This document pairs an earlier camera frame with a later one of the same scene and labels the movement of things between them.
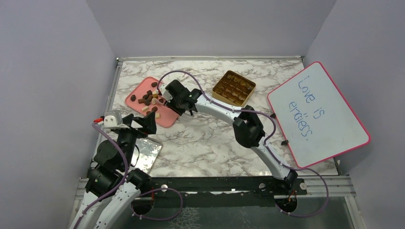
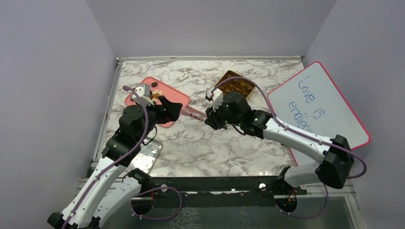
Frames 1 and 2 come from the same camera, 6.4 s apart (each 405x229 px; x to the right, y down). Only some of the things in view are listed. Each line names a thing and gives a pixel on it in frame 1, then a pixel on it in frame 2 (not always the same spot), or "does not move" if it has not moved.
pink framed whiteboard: x=315 y=121 does not move
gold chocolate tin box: x=233 y=88 does not move
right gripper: x=170 y=105 -> x=211 y=119
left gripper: x=148 y=122 -> x=168 y=111
